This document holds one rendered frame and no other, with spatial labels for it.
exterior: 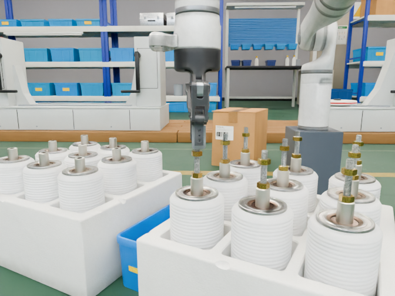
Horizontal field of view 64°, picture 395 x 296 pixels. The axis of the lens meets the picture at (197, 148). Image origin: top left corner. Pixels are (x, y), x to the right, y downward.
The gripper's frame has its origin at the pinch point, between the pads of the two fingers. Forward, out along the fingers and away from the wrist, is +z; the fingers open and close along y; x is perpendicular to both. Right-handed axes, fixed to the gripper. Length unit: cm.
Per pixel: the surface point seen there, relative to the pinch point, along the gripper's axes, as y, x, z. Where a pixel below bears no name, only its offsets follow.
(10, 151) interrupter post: 27, 45, 8
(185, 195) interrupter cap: -1.6, 2.2, 9.7
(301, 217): -0.3, -18.7, 14.8
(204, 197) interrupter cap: -2.6, -1.1, 9.8
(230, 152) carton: 111, -24, 27
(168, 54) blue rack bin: 464, 18, -55
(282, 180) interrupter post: 2.8, -16.0, 8.8
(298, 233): -0.6, -18.3, 17.8
